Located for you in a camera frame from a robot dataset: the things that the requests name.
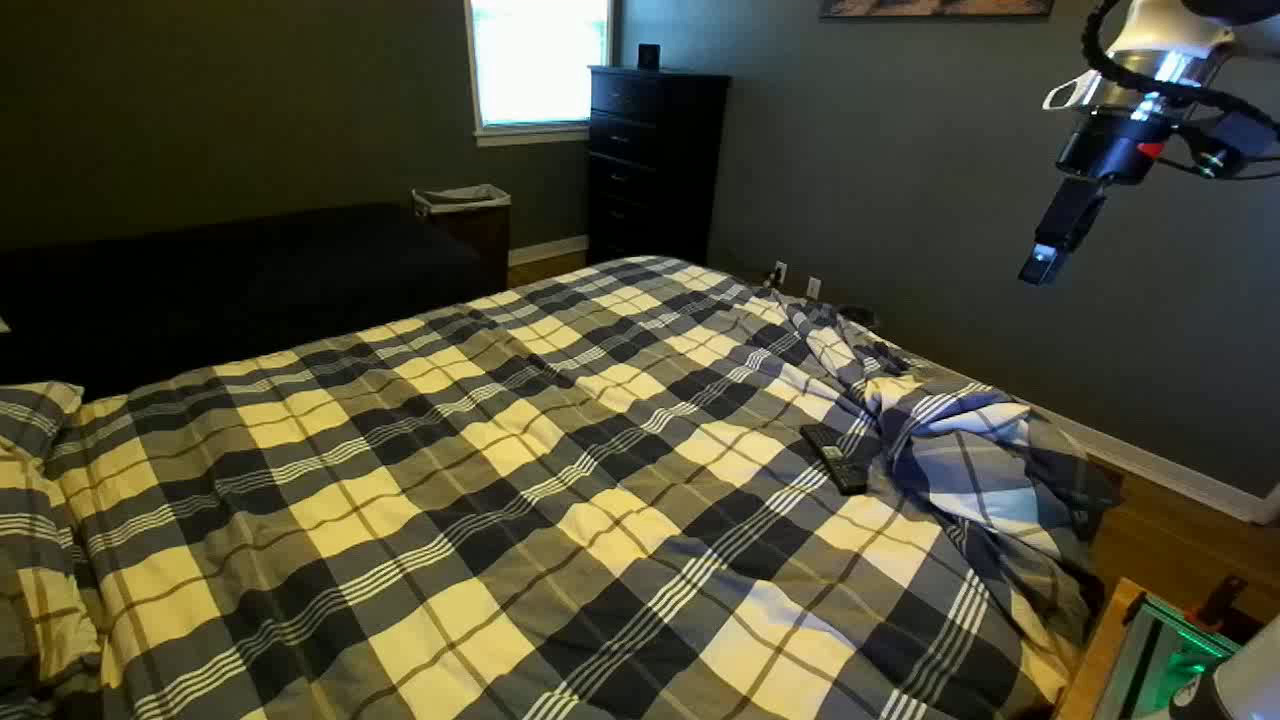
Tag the grey tray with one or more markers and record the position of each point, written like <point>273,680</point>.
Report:
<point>461,198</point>

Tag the black tall dresser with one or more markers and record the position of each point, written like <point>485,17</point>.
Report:
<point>659,160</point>

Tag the light wooden frame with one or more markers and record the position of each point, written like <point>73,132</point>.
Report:
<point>1096,655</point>

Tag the white box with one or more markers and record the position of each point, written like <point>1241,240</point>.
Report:
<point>1255,680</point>

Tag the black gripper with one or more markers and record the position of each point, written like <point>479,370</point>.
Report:
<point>1112,145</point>

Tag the bright window with white frame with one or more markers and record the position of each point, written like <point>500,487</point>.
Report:
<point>540,62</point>

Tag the plaid yellow grey duvet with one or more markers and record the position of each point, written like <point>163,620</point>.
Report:
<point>532,506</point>

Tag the framed wall picture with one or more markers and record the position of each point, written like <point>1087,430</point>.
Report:
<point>935,5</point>

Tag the dark wood nightstand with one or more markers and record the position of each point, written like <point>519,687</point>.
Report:
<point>475,245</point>

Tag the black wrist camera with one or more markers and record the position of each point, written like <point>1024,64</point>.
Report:
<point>1233,141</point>

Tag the small black box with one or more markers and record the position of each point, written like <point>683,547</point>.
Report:
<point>650,59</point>

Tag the white baseboard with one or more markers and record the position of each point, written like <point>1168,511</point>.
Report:
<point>1173,473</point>

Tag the white wall plug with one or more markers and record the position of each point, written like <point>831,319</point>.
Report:
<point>778,274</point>
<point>815,288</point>

